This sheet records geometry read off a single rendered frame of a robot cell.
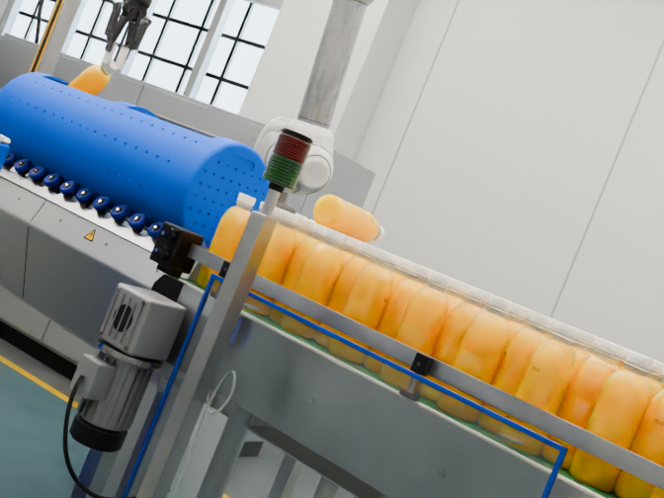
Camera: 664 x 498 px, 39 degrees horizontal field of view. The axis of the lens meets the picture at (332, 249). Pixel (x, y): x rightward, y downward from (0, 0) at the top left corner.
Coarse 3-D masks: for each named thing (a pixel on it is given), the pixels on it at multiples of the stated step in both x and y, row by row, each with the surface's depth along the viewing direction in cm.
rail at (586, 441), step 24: (216, 264) 195; (264, 288) 186; (312, 312) 178; (336, 312) 175; (360, 336) 171; (384, 336) 168; (408, 360) 164; (456, 384) 158; (480, 384) 155; (504, 408) 152; (528, 408) 150; (552, 432) 146; (576, 432) 144; (600, 456) 142; (624, 456) 139; (648, 480) 137
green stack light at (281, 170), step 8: (272, 160) 168; (280, 160) 167; (288, 160) 166; (272, 168) 167; (280, 168) 166; (288, 168) 167; (296, 168) 167; (264, 176) 168; (272, 176) 167; (280, 176) 167; (288, 176) 167; (296, 176) 168; (280, 184) 167; (288, 184) 167
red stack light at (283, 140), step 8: (280, 136) 168; (288, 136) 167; (280, 144) 167; (288, 144) 166; (296, 144) 167; (304, 144) 167; (280, 152) 167; (288, 152) 166; (296, 152) 167; (304, 152) 168; (296, 160) 167; (304, 160) 169
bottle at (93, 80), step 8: (96, 64) 263; (88, 72) 261; (96, 72) 261; (104, 72) 262; (72, 80) 266; (80, 80) 262; (88, 80) 261; (96, 80) 261; (104, 80) 262; (80, 88) 263; (88, 88) 262; (96, 88) 263; (104, 88) 265
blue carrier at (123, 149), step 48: (0, 96) 265; (48, 96) 255; (96, 96) 252; (48, 144) 248; (96, 144) 236; (144, 144) 227; (192, 144) 221; (240, 144) 223; (96, 192) 240; (144, 192) 224; (192, 192) 216; (240, 192) 228
